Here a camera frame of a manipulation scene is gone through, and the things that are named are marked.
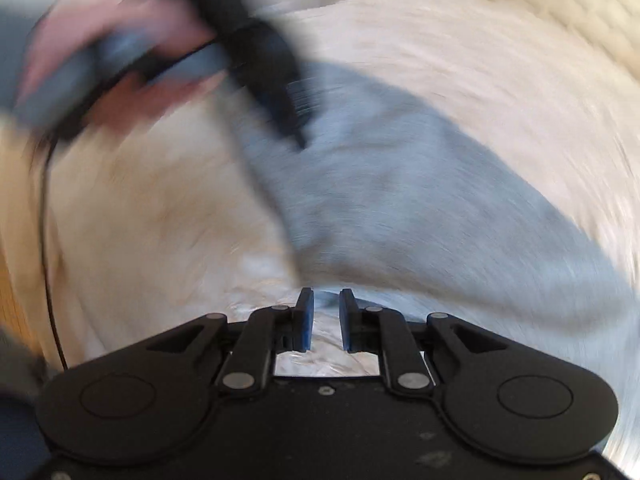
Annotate black cable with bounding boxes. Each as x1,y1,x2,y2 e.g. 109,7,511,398
36,125,69,370

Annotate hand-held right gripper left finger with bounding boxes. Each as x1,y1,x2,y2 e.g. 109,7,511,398
145,287,315,398

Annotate cream embroidered bed cover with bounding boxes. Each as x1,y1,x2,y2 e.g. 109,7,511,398
0,0,640,461

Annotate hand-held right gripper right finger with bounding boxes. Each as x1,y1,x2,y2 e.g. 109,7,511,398
339,288,511,401

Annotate person's left forearm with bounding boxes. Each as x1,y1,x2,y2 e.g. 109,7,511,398
0,10,46,116

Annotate person's body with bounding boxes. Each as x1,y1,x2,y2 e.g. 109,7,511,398
0,327,56,480

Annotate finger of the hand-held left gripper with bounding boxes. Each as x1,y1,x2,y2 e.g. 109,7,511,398
250,60,310,152

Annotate grey speckled pants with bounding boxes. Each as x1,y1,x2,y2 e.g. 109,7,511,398
220,52,636,326

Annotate person's left hand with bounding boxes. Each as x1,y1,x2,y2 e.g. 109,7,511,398
22,0,228,123

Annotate cream tufted headboard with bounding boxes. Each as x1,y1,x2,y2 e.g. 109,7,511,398
445,0,640,91

